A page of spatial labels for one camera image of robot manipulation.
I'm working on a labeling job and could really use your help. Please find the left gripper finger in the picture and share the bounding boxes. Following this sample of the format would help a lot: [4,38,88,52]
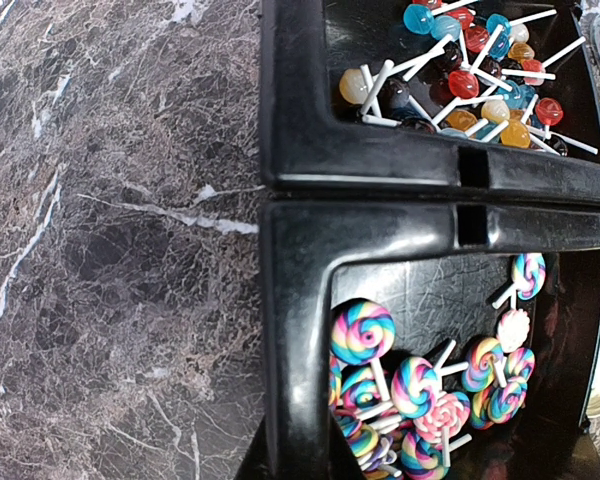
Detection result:
[234,418,270,480]

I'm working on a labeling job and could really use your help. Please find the black three-compartment candy tray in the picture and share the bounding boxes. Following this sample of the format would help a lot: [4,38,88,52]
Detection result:
[256,1,600,479]

